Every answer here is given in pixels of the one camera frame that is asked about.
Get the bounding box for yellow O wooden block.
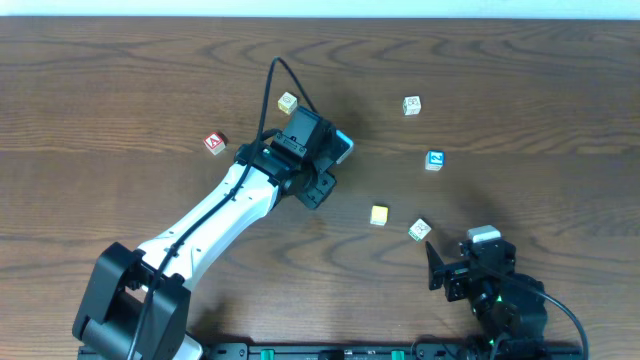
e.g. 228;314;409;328
277;92;298;115

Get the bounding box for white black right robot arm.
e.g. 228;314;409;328
425;238;551;359

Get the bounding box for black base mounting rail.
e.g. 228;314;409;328
76;341;585;360

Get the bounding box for green R wooden block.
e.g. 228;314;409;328
408;218;432;242

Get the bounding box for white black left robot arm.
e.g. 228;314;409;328
72;107;354;359

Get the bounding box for blue number 2 block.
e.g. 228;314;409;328
425;150;445;171

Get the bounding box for red letter A block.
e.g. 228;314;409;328
203;131;228;156

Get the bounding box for plain picture wooden block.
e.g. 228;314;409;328
402;96;421;116

